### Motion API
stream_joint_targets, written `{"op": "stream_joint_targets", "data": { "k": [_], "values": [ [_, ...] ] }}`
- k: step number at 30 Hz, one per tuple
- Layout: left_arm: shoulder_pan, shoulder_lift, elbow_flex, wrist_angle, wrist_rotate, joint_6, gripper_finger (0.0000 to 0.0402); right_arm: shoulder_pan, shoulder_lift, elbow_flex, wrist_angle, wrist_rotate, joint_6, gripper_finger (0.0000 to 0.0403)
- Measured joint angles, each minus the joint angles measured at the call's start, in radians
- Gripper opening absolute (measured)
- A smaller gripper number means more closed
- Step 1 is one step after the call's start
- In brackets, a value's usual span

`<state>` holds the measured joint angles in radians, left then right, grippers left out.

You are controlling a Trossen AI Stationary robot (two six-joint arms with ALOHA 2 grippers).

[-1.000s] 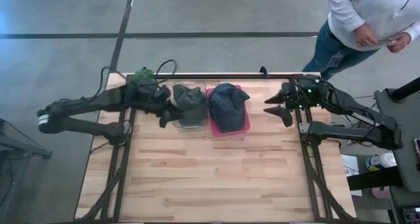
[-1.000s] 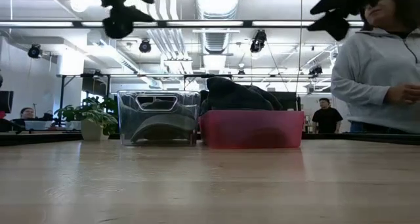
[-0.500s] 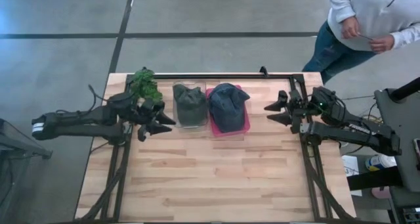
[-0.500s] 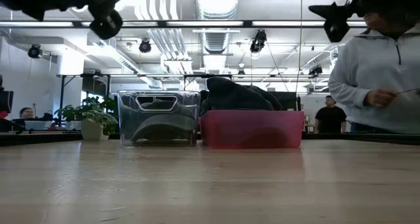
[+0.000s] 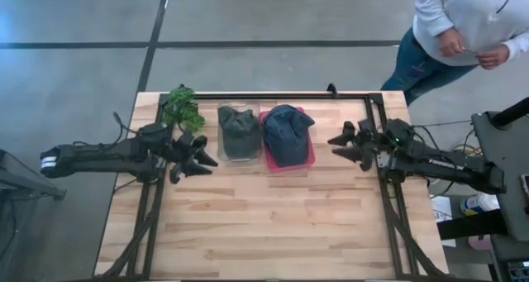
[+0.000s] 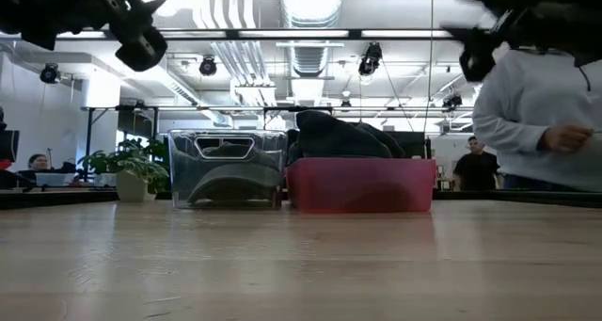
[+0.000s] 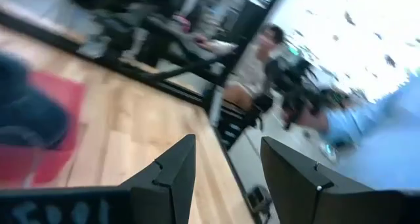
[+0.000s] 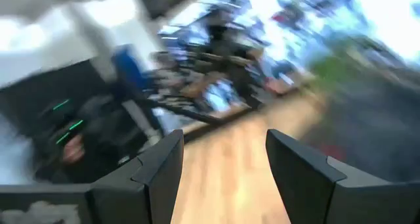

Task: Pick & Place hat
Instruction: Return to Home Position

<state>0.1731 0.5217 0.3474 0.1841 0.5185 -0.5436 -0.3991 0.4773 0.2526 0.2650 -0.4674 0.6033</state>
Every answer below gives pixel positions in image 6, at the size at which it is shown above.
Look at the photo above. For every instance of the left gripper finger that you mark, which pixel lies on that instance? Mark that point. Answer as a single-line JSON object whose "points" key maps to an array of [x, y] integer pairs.
{"points": [[141, 48], [146, 8]]}

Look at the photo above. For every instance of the clear plastic bin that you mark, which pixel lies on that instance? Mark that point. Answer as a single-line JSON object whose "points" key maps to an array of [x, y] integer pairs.
{"points": [[179, 170]]}

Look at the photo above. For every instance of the olive green cap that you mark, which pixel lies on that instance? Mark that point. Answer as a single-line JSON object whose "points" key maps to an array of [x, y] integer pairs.
{"points": [[235, 180]]}

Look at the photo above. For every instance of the dark blue cap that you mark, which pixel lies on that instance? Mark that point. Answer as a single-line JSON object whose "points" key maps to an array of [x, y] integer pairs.
{"points": [[334, 137]]}

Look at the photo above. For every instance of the pink plastic bin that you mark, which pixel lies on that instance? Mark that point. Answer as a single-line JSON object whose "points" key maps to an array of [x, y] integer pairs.
{"points": [[362, 184]]}

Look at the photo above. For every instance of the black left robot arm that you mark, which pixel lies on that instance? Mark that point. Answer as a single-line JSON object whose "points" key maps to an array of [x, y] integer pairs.
{"points": [[33, 10]]}

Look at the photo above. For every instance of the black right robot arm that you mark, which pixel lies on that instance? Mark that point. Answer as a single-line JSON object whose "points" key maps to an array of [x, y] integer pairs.
{"points": [[583, 15]]}

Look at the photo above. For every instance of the black ceiling spotlight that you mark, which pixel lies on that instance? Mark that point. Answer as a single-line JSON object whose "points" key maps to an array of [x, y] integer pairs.
{"points": [[345, 103], [49, 73], [452, 101], [370, 59], [208, 67]]}

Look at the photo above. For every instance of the person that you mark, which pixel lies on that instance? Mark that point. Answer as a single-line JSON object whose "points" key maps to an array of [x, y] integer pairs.
{"points": [[475, 168], [531, 104], [38, 162]]}

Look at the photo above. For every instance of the black desk monitor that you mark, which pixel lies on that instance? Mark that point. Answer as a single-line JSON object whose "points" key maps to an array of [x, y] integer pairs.
{"points": [[416, 144]]}

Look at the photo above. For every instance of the green potted plant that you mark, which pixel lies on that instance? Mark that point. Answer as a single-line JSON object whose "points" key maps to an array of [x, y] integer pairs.
{"points": [[141, 168]]}

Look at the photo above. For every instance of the person's hand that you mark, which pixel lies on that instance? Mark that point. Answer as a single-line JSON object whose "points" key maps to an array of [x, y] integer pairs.
{"points": [[564, 139]]}

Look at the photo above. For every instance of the black background workstation frame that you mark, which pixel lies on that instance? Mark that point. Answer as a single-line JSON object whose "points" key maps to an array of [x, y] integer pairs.
{"points": [[89, 123]]}

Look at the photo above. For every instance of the black aluminium table frame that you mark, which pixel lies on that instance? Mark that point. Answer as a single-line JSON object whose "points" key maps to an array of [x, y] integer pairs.
{"points": [[70, 196]]}

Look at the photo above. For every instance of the black wall monitor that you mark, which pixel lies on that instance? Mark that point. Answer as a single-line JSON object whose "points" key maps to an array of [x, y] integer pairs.
{"points": [[9, 146]]}

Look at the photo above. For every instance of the silver ceiling air duct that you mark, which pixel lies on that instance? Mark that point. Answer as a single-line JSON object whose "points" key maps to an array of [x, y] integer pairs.
{"points": [[308, 59]]}

